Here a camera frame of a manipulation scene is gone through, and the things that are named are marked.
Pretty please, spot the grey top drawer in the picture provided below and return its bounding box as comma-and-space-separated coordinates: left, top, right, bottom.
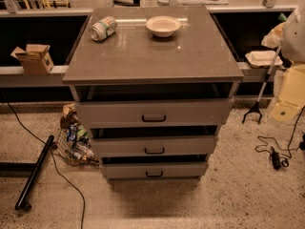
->
75, 99, 233, 129

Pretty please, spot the grey drawer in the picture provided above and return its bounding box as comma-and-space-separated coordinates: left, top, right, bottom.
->
100, 162, 208, 179
75, 99, 233, 129
91, 135, 217, 157

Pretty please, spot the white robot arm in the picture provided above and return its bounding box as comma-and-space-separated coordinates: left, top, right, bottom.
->
261, 2, 305, 121

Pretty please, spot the grey drawer cabinet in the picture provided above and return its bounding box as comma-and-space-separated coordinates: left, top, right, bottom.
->
62, 6, 245, 184

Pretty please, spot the grey middle drawer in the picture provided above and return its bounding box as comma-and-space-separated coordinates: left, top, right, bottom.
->
91, 135, 217, 157

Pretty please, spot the grey bottom drawer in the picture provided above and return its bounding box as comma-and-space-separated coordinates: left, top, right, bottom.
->
100, 162, 208, 179

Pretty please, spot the open cardboard box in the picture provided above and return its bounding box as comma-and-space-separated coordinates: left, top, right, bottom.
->
10, 44, 54, 75

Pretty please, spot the white paper bowl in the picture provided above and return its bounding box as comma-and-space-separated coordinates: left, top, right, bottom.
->
146, 16, 181, 38

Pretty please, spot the grabber reacher tool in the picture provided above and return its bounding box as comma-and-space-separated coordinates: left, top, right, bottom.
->
241, 12, 289, 125

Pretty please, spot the white foam food tray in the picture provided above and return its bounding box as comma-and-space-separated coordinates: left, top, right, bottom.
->
245, 51, 275, 68

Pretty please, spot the black metal table leg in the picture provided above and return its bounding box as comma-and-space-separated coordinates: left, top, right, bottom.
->
0, 135, 54, 211

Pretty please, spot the wire basket with trash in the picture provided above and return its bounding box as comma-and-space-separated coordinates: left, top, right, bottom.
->
53, 103, 99, 166

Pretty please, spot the black power adapter with cable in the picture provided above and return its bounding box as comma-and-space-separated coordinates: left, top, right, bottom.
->
254, 105, 305, 171

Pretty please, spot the black floor cable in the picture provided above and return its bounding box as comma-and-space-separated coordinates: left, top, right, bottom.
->
0, 91, 87, 229

